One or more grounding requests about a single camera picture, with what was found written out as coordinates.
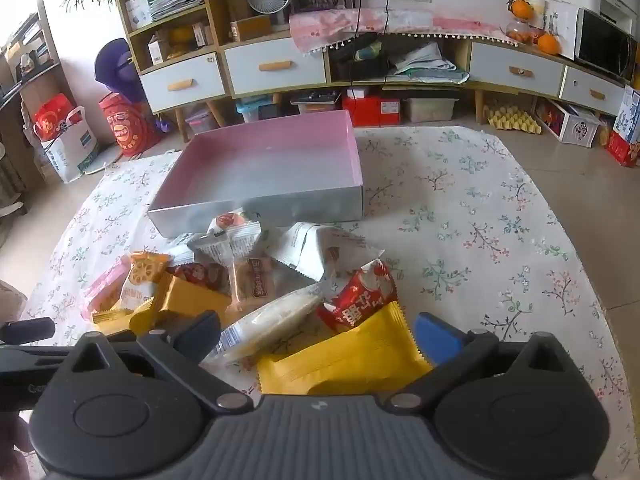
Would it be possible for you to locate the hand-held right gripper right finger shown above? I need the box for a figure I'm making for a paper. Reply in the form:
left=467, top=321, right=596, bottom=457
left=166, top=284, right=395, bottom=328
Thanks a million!
left=387, top=312, right=581, bottom=411

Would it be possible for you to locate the blue storage bin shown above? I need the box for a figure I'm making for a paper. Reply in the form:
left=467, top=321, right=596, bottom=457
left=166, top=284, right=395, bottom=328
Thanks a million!
left=235, top=95, right=281, bottom=123

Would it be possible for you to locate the small clear storage bin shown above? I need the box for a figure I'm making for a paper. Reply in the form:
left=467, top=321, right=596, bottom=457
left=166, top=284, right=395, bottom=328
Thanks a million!
left=185, top=107, right=221, bottom=136

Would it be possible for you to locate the blue white carton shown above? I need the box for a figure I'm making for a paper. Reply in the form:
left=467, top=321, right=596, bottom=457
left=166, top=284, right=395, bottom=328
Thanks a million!
left=612, top=85, right=640, bottom=136

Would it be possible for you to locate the wooden bookshelf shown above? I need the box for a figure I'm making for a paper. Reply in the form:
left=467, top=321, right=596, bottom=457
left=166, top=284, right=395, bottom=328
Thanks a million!
left=0, top=0, right=66, bottom=171

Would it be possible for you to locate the floral cloth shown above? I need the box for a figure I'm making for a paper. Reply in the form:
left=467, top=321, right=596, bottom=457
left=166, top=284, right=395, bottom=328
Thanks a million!
left=20, top=125, right=631, bottom=480

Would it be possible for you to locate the storage bin dark lid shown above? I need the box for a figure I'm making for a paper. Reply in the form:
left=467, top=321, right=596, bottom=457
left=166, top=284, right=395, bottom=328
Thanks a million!
left=290, top=91, right=346, bottom=117

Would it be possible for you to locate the tall wooden shelf cabinet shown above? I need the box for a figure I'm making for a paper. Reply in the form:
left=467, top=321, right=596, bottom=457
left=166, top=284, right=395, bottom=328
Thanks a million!
left=116, top=0, right=236, bottom=143

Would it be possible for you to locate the silver snack packet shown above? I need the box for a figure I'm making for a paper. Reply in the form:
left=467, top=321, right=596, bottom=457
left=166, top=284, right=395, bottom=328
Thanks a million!
left=162, top=232, right=208, bottom=266

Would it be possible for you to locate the white microwave oven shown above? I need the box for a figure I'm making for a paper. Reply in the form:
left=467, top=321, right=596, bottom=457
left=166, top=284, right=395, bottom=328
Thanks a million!
left=574, top=7, right=638, bottom=83

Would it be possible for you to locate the purple plush toy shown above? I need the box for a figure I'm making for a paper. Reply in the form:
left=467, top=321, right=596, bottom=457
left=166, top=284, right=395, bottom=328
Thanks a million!
left=94, top=37, right=146, bottom=106

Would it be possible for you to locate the long wooden cabinet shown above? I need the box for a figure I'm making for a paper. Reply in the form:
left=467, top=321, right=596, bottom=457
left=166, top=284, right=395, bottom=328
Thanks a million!
left=220, top=10, right=628, bottom=128

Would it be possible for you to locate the orange fruit on shelf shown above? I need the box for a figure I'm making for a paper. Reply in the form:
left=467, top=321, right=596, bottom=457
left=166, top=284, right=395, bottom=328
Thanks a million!
left=167, top=27, right=193, bottom=58

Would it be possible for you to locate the white grey printed snack packet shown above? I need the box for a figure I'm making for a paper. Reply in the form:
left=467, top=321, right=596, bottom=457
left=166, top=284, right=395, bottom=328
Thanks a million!
left=272, top=222, right=386, bottom=283

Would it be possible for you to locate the dark red snack packet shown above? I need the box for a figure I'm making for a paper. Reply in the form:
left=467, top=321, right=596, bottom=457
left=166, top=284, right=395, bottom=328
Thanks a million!
left=167, top=262, right=231, bottom=291

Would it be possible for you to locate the pink cardboard box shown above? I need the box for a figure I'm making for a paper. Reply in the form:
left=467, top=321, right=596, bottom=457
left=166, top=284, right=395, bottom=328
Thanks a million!
left=146, top=109, right=364, bottom=238

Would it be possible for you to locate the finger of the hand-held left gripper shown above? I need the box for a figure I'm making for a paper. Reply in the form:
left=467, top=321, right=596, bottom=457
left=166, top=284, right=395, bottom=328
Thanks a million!
left=0, top=318, right=57, bottom=344

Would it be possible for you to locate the long clear snack packet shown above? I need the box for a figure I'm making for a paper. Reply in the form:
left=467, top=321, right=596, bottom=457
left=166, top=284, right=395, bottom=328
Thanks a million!
left=202, top=282, right=326, bottom=366

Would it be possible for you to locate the white printed crate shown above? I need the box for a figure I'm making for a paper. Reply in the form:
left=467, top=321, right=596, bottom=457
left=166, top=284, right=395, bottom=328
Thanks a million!
left=535, top=97, right=603, bottom=148

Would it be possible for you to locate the brown cardboard box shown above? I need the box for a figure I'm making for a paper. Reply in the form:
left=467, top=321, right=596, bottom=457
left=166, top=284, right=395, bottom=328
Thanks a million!
left=230, top=15, right=273, bottom=41

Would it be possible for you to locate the red cardboard box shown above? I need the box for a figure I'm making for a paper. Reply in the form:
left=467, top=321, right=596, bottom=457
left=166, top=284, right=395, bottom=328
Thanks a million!
left=345, top=94, right=401, bottom=128

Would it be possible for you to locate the black bag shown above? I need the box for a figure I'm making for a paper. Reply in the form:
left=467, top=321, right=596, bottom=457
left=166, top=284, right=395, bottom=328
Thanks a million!
left=327, top=32, right=391, bottom=81

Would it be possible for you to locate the person's left hand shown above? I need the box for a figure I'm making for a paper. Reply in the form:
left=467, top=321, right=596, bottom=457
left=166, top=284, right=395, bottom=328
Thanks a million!
left=0, top=409, right=34, bottom=467

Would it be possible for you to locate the white printed box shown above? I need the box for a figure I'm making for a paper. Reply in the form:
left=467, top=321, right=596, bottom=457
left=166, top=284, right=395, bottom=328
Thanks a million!
left=542, top=0, right=581, bottom=60

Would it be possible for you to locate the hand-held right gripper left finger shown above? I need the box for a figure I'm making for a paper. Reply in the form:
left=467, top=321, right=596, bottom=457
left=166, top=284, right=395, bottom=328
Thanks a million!
left=57, top=310, right=253, bottom=413

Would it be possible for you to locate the white appliance box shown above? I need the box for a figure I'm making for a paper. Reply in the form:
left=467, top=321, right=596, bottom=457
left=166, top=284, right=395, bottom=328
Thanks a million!
left=125, top=0, right=153, bottom=31

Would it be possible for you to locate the gold snack packet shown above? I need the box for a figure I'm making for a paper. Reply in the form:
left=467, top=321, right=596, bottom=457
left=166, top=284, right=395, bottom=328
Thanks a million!
left=150, top=272, right=236, bottom=333

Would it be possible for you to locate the lotus root chip packet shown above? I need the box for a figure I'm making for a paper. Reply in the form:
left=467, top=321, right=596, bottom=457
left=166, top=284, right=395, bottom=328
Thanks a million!
left=120, top=251, right=171, bottom=313

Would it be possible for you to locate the large yellow snack packet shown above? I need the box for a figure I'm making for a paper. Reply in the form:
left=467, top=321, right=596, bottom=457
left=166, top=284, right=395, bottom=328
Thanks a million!
left=256, top=301, right=433, bottom=396

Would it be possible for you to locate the small white carton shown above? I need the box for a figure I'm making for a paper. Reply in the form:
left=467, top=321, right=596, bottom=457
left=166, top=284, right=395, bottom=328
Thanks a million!
left=191, top=22, right=213, bottom=50

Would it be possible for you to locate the red snack packet white print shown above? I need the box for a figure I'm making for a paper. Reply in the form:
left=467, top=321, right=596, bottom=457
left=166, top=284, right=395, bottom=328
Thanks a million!
left=316, top=259, right=398, bottom=333

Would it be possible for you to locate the black cable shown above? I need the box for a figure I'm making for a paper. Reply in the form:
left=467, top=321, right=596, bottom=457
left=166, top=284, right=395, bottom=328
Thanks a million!
left=349, top=0, right=367, bottom=126
left=380, top=0, right=394, bottom=86

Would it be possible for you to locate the pink tasselled cloth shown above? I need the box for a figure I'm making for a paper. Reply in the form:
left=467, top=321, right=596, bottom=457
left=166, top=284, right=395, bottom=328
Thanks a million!
left=289, top=7, right=538, bottom=56

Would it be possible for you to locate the red gift bag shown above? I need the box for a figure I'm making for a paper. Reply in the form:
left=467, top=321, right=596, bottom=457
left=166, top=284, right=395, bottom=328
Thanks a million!
left=97, top=92, right=161, bottom=157
left=31, top=92, right=76, bottom=143

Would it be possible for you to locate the white paper bag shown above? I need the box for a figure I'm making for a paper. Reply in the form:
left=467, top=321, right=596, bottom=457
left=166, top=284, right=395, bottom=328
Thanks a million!
left=40, top=105, right=101, bottom=184

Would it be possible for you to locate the pink snack packet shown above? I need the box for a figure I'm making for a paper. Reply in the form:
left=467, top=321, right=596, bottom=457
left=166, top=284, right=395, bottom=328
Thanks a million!
left=80, top=255, right=133, bottom=323

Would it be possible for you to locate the yellow egg tray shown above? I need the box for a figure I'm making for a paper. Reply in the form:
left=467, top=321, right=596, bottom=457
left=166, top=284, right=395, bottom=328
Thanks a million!
left=482, top=99, right=543, bottom=135

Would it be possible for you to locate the red gift box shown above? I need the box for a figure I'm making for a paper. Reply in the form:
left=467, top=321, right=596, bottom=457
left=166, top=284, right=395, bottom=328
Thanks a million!
left=605, top=130, right=640, bottom=168

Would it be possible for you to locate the white packet orange print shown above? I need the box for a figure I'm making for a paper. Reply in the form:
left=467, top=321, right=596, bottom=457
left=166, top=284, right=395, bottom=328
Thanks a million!
left=207, top=209, right=262, bottom=234

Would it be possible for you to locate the stack of papers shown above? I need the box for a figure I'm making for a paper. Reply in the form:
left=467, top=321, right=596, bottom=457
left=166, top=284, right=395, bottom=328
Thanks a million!
left=145, top=0, right=206, bottom=23

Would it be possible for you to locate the white drawer wooden handle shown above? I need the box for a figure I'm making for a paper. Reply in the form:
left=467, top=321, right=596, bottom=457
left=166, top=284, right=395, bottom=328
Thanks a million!
left=223, top=37, right=328, bottom=96
left=139, top=52, right=226, bottom=113
left=469, top=41, right=566, bottom=98
left=559, top=66, right=626, bottom=117

